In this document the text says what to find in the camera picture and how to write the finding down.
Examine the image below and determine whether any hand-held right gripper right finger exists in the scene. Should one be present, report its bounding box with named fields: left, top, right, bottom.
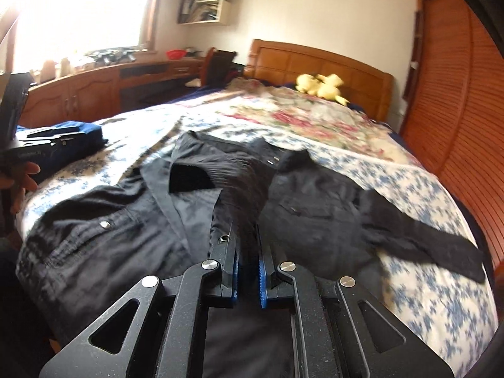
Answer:
left=256, top=224, right=455, bottom=378

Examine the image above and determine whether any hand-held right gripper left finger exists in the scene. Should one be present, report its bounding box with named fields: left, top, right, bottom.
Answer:
left=38, top=224, right=241, bottom=378

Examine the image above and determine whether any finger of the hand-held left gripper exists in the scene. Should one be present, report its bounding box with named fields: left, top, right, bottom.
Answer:
left=18, top=126, right=85, bottom=148

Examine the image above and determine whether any black shirt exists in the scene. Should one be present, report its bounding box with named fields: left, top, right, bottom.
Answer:
left=24, top=130, right=487, bottom=378

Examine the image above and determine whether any person's left hand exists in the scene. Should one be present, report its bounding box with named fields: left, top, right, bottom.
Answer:
left=0, top=163, right=41, bottom=215

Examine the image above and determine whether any blue folded cloth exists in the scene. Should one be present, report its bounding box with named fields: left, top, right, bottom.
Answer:
left=16, top=120, right=108, bottom=184

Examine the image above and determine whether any wooden desk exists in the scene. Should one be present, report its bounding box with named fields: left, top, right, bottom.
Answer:
left=20, top=57, right=209, bottom=127

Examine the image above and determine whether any window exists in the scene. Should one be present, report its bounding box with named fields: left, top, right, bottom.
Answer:
left=12, top=0, right=158, bottom=72

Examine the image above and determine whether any blue floral blanket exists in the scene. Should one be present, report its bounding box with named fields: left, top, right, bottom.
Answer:
left=16, top=98, right=495, bottom=363

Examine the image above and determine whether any pink floral blanket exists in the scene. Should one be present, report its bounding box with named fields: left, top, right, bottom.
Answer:
left=173, top=77, right=418, bottom=166

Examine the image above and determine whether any dark wooden chair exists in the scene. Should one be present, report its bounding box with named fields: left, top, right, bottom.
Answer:
left=201, top=47, right=237, bottom=87

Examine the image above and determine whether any yellow plush toy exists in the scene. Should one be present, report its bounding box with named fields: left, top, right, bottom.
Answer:
left=295, top=73, right=349, bottom=106

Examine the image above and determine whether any wooden headboard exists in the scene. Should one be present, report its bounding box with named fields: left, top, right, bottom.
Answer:
left=244, top=39, right=394, bottom=123

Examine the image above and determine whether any wooden slatted wardrobe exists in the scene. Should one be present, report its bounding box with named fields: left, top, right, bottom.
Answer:
left=399, top=0, right=504, bottom=245

